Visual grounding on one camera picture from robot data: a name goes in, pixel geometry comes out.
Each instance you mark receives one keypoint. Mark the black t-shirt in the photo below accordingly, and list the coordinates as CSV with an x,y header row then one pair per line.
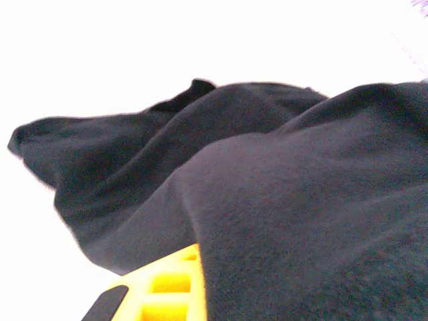
x,y
267,200

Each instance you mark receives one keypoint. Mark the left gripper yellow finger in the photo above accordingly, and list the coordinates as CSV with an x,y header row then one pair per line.
x,y
167,287

